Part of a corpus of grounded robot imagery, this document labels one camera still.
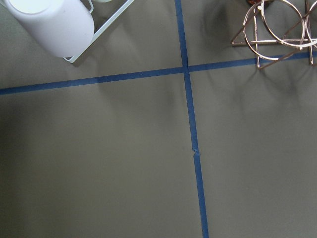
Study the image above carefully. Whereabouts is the pink cup on rack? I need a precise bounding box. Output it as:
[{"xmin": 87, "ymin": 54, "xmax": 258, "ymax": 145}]
[{"xmin": 4, "ymin": 0, "xmax": 94, "ymax": 58}]

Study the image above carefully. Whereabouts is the wire cup rack wooden handle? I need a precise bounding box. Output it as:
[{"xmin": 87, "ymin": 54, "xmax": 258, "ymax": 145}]
[{"xmin": 63, "ymin": 0, "xmax": 134, "ymax": 63}]

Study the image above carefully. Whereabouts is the copper wire bottle rack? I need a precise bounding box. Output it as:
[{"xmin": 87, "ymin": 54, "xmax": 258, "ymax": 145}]
[{"xmin": 230, "ymin": 0, "xmax": 317, "ymax": 69}]

